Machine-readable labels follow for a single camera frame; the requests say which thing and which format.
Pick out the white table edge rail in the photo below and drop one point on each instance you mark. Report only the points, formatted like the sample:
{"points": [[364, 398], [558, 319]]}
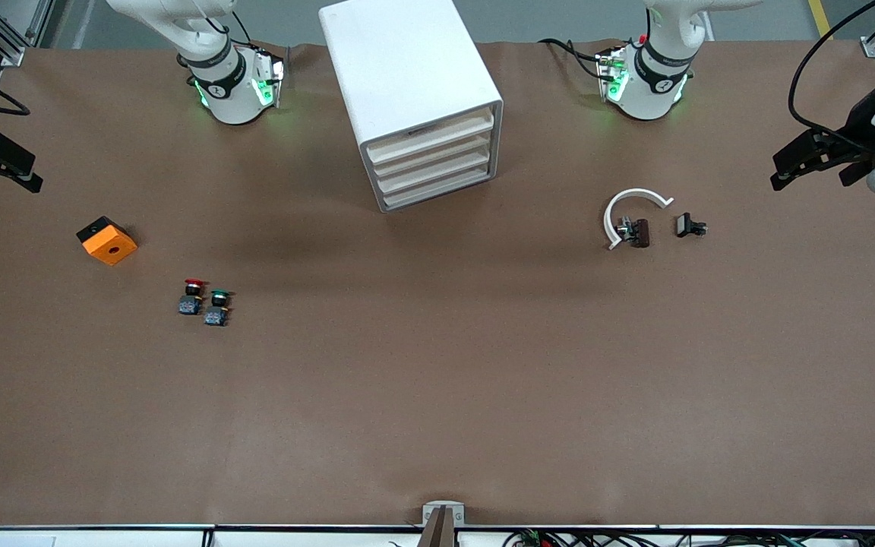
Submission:
{"points": [[103, 538]]}

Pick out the brown table cover sheet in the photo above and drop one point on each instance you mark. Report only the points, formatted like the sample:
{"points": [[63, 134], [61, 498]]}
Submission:
{"points": [[437, 380]]}

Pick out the orange button enclosure box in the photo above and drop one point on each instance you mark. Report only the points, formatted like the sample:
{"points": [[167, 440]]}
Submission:
{"points": [[111, 247]]}

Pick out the red push button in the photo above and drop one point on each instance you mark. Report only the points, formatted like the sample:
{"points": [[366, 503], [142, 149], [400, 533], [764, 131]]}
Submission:
{"points": [[190, 305]]}

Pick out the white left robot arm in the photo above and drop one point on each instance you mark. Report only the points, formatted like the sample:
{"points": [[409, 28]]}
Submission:
{"points": [[654, 83]]}

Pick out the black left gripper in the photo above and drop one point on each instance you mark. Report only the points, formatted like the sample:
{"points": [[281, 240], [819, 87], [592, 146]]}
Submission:
{"points": [[860, 120]]}

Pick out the green push button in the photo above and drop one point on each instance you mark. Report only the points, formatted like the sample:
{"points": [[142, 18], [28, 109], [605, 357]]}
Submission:
{"points": [[216, 315]]}

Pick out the small black clip component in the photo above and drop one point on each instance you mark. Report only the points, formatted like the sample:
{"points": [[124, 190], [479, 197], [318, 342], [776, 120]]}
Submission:
{"points": [[685, 225]]}

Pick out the aluminium bracket with post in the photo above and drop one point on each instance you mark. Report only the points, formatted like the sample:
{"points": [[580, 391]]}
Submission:
{"points": [[437, 532]]}

